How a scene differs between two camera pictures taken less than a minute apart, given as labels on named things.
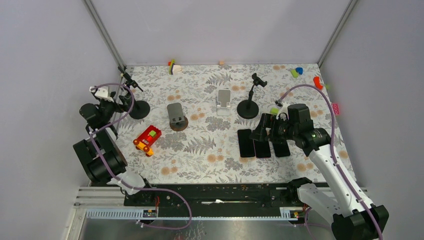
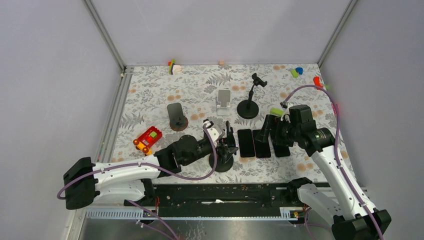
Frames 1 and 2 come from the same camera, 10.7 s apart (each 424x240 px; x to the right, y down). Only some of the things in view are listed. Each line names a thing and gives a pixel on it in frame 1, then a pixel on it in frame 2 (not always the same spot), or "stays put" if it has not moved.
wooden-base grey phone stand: x=178 y=121 stays put
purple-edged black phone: x=262 y=149 stays put
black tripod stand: x=140 y=109 -> x=220 y=167
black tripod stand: x=249 y=109 stays put
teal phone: x=281 y=149 stays put
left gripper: x=121 y=107 -> x=226 y=152
